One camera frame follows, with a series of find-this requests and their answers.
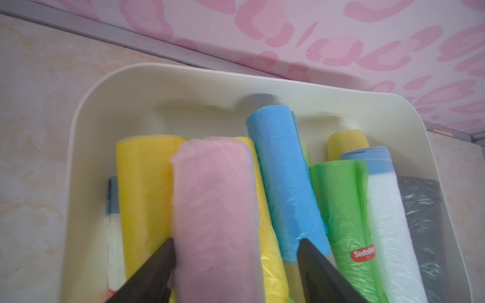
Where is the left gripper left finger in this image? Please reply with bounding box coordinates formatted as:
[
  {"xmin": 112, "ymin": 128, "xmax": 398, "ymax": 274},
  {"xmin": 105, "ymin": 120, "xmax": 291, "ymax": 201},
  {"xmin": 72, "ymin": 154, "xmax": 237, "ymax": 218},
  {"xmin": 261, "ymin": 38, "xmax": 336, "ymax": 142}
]
[{"xmin": 106, "ymin": 238, "xmax": 176, "ymax": 303}]

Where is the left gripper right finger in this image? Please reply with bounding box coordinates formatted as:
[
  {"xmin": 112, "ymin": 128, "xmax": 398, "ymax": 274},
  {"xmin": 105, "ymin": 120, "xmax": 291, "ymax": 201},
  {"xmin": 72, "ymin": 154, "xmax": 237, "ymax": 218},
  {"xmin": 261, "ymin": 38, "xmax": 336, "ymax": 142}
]
[{"xmin": 297, "ymin": 239, "xmax": 367, "ymax": 303}]

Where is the white roll blue cap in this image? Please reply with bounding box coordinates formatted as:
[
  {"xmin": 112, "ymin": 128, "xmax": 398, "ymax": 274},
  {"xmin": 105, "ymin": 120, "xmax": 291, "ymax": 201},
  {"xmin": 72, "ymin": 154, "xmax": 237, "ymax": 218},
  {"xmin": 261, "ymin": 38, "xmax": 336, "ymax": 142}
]
[
  {"xmin": 339, "ymin": 146, "xmax": 428, "ymax": 302},
  {"xmin": 106, "ymin": 176, "xmax": 126, "ymax": 298}
]

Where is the pink roll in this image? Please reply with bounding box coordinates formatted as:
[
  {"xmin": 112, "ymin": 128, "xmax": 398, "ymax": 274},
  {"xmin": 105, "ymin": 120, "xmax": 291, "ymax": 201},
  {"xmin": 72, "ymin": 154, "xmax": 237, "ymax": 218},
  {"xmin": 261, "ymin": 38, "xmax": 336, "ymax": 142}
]
[{"xmin": 170, "ymin": 136, "xmax": 266, "ymax": 303}]

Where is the light green roll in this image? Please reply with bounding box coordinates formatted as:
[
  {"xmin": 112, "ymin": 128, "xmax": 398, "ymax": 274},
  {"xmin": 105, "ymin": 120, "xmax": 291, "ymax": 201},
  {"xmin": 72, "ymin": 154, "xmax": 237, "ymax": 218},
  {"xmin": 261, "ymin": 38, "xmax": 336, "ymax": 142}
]
[{"xmin": 301, "ymin": 140, "xmax": 312, "ymax": 167}]

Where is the grey roll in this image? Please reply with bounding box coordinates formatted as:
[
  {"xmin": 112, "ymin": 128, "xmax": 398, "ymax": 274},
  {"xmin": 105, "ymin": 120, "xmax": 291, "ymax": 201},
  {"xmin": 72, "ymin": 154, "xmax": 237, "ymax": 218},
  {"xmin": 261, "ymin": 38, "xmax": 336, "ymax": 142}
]
[{"xmin": 398, "ymin": 177, "xmax": 450, "ymax": 302}]

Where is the white plastic storage box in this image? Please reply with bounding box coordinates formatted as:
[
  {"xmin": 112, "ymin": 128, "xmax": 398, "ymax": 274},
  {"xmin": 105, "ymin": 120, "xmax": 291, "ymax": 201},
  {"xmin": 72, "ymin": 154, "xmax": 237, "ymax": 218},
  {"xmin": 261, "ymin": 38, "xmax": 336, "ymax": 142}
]
[{"xmin": 60, "ymin": 62, "xmax": 472, "ymax": 303}]

